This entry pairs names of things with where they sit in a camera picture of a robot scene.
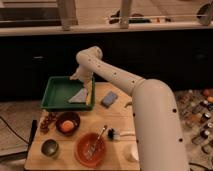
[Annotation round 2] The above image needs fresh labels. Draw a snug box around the grey cloth piece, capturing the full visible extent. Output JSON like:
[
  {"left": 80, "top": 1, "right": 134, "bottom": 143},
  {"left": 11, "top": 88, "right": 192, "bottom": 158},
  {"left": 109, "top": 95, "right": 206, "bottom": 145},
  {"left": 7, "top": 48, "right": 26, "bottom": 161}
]
[{"left": 68, "top": 88, "right": 88, "bottom": 103}]

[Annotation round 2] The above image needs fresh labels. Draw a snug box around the black cable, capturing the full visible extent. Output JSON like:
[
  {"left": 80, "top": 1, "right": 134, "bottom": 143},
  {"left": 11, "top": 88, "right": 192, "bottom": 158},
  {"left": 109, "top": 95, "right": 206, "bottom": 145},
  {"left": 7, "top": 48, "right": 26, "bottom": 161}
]
[{"left": 0, "top": 115, "right": 31, "bottom": 146}]

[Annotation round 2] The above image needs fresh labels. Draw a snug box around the metal fork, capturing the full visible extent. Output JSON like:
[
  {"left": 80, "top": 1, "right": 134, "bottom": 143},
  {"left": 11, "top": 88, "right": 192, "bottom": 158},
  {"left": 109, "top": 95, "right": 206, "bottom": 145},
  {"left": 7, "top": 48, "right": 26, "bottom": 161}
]
[{"left": 86, "top": 125, "right": 108, "bottom": 159}]

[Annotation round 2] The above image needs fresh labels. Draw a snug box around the green plastic tray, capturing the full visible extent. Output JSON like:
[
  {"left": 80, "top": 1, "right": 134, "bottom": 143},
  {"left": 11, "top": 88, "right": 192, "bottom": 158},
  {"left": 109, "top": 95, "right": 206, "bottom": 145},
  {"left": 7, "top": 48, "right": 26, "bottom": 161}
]
[{"left": 41, "top": 76, "right": 95, "bottom": 111}]

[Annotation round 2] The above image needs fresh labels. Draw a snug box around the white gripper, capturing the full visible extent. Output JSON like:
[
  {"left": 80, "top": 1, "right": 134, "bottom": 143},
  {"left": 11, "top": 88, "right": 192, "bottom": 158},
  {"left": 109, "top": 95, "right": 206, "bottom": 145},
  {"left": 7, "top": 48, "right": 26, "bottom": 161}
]
[{"left": 69, "top": 66, "right": 93, "bottom": 85}]

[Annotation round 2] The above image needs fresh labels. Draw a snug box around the metal cup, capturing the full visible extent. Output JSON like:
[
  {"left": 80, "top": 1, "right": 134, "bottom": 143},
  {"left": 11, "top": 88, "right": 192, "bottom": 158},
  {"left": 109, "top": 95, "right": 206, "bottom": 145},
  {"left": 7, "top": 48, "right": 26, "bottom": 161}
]
[{"left": 41, "top": 139, "right": 59, "bottom": 158}]

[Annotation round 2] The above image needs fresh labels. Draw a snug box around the dark brown bowl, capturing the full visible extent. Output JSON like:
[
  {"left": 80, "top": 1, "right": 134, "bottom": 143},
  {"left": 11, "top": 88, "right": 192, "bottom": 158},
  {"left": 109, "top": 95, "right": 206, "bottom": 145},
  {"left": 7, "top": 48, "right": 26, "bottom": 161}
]
[{"left": 55, "top": 112, "right": 80, "bottom": 136}]

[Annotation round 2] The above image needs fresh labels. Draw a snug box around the yellow banana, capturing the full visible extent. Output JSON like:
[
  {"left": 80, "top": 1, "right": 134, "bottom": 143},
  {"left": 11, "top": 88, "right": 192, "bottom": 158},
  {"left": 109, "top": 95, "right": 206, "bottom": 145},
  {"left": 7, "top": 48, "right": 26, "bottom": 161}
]
[{"left": 86, "top": 80, "right": 92, "bottom": 106}]

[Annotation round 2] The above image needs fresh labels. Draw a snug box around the wooden board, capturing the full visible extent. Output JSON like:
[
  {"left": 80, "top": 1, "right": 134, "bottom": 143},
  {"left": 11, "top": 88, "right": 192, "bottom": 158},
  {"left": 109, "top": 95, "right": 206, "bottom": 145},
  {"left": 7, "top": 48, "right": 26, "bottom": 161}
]
[{"left": 24, "top": 82, "right": 140, "bottom": 171}]

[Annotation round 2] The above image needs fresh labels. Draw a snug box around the white cup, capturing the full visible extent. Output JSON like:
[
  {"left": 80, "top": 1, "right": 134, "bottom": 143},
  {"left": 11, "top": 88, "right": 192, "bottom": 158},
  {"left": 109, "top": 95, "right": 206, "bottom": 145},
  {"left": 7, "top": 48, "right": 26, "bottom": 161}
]
[{"left": 124, "top": 145, "right": 139, "bottom": 162}]

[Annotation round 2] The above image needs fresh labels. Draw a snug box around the orange fruit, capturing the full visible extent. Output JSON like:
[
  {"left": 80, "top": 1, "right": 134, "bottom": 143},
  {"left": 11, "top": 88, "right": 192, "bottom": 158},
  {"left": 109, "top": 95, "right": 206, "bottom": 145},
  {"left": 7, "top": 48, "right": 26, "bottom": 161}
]
[{"left": 61, "top": 120, "right": 74, "bottom": 132}]

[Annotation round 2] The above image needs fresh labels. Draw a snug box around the blue sponge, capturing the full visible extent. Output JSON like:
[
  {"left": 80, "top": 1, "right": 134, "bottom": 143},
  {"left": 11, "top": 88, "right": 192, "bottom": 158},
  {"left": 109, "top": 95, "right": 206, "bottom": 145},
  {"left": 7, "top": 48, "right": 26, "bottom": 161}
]
[{"left": 101, "top": 91, "right": 118, "bottom": 108}]

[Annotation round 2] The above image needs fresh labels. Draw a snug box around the black dish brush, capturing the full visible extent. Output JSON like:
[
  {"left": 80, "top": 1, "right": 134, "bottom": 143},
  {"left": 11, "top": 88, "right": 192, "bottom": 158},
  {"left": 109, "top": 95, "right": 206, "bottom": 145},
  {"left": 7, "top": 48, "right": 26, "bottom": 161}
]
[{"left": 107, "top": 128, "right": 135, "bottom": 141}]

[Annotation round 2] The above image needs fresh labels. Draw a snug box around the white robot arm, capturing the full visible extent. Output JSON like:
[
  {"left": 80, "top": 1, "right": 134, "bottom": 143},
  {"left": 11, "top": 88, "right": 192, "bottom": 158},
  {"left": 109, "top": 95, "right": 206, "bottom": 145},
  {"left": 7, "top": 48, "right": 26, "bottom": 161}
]
[{"left": 70, "top": 46, "right": 190, "bottom": 171}]

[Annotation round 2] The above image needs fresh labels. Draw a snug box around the brown grape bunch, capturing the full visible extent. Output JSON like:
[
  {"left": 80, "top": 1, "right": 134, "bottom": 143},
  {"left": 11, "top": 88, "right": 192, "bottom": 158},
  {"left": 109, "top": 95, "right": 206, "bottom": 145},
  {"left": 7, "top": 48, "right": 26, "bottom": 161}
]
[{"left": 40, "top": 112, "right": 56, "bottom": 134}]

